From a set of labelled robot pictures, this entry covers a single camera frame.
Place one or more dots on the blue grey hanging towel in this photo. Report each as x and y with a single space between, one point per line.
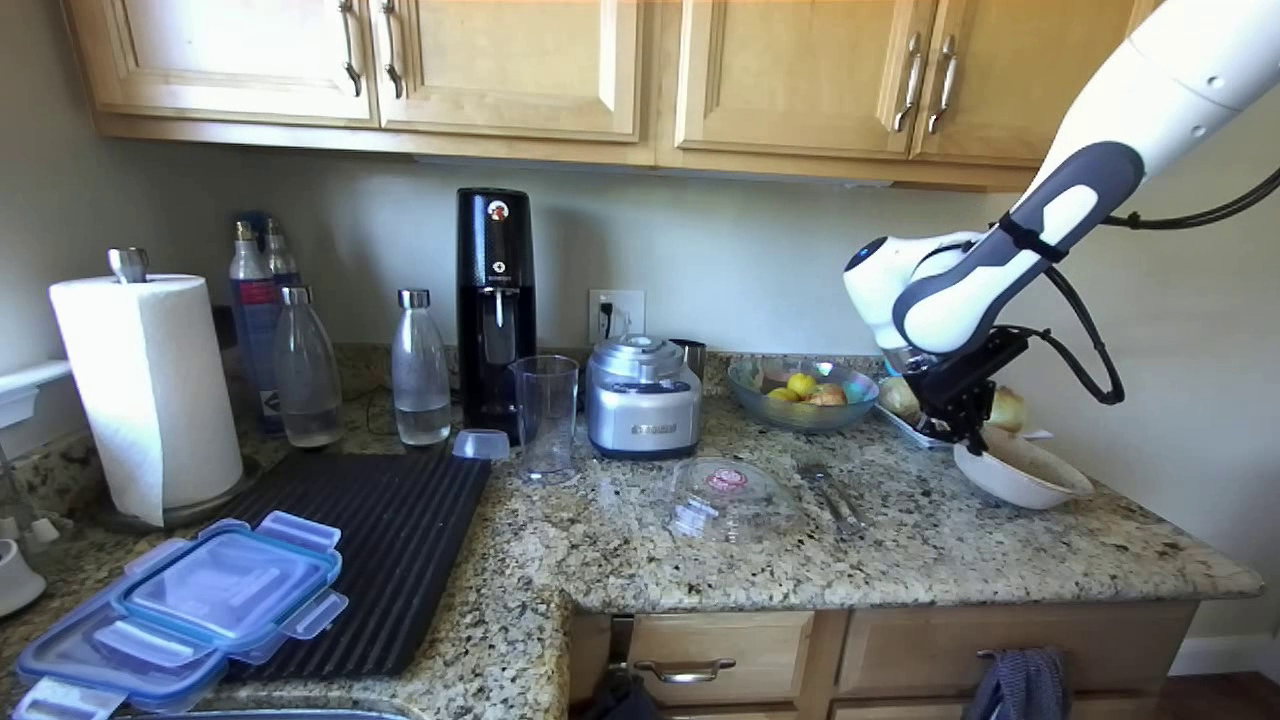
1021 687

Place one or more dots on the small clear cap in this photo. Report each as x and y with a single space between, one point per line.
482 447

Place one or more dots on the glass fruit bowl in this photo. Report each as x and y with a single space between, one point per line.
800 417

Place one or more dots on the white wall outlet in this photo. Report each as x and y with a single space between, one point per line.
624 306

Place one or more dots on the dark coloured bottle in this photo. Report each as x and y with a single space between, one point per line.
248 321

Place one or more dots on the metal paper towel holder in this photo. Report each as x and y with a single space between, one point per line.
124 261

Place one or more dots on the light wood cabinet door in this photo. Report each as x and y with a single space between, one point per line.
523 62
212 52
786 65
1014 65

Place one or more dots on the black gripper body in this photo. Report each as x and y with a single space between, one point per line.
964 374

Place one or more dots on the white paper towel roll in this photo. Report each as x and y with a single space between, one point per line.
147 394

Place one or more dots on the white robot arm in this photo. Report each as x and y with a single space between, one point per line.
1144 95

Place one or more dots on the whole yellow lemon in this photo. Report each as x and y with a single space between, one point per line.
800 385

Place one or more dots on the silver food processor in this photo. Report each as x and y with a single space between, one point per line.
644 401

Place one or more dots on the white ceramic bowl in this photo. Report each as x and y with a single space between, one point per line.
1033 465
1045 497

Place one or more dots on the small white dish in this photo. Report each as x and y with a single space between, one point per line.
17 581

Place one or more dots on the clear drinking glass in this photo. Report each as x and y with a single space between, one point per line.
546 414

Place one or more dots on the wide wooden drawer front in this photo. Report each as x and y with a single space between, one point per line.
933 647

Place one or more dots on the dark hanging cloth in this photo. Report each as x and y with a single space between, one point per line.
623 698

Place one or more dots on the narrow wooden drawer front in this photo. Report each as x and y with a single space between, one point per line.
745 642

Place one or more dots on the black soda maker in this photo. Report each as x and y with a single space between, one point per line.
498 266

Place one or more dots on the clear plastic bottle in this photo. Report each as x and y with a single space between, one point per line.
308 374
421 374

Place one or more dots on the black drying mat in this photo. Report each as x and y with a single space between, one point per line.
385 560

